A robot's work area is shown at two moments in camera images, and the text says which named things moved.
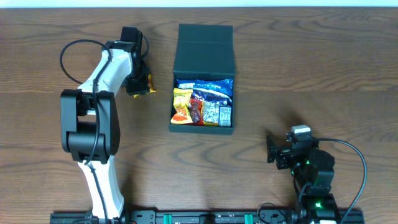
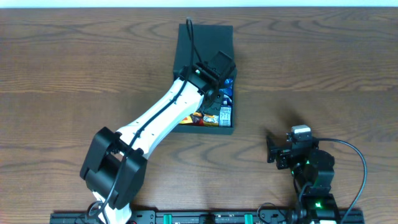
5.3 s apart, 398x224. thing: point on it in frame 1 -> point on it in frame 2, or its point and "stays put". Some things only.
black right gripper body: (285, 160) stays put
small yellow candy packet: (150, 86) -> (211, 120)
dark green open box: (204, 51) stays put
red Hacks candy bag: (194, 107) stays put
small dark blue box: (226, 116) stays put
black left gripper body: (138, 83) -> (214, 97)
